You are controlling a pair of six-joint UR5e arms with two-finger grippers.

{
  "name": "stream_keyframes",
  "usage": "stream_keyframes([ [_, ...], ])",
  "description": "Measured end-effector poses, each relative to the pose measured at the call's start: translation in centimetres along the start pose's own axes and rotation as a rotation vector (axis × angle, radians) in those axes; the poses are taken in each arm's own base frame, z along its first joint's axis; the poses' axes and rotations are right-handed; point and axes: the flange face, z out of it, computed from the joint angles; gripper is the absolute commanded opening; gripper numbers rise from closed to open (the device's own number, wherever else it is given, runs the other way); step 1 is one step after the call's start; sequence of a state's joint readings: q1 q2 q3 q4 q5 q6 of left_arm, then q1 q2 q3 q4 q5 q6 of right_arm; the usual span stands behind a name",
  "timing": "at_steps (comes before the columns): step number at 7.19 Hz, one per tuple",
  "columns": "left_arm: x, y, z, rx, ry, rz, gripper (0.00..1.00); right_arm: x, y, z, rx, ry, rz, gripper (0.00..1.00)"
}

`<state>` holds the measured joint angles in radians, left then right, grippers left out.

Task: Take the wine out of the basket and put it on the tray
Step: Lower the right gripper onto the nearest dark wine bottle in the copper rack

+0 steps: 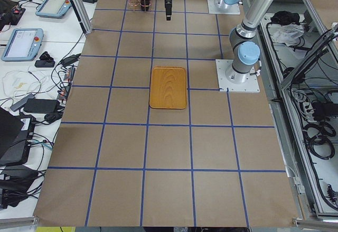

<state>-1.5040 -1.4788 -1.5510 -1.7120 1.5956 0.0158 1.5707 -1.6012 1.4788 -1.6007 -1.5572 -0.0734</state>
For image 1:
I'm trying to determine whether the wooden tray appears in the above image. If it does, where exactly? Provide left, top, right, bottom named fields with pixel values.
left=149, top=66, right=187, bottom=109

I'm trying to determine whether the brown paper table cover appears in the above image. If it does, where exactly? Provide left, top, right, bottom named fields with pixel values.
left=34, top=0, right=298, bottom=227

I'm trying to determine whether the far teach pendant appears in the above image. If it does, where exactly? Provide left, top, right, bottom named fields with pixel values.
left=35, top=0, right=71, bottom=18

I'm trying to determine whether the teach pendant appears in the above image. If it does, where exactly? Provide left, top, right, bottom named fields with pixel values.
left=1, top=28, right=44, bottom=62
left=35, top=0, right=71, bottom=18

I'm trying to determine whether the white cloth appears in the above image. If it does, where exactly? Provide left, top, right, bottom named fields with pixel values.
left=271, top=24, right=305, bottom=46

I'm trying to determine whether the near teach pendant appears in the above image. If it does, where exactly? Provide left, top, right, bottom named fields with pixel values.
left=1, top=28, right=44, bottom=62

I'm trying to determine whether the black power brick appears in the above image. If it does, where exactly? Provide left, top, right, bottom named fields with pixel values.
left=23, top=98, right=60, bottom=114

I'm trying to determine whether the black laptop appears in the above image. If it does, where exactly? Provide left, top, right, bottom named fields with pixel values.
left=1, top=108, right=35, bottom=166

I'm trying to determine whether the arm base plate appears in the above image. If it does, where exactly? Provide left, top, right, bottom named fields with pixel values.
left=207, top=0, right=240, bottom=15
left=215, top=59, right=260, bottom=93

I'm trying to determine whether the aluminium frame post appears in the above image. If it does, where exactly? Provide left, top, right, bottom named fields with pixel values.
left=70, top=0, right=92, bottom=35

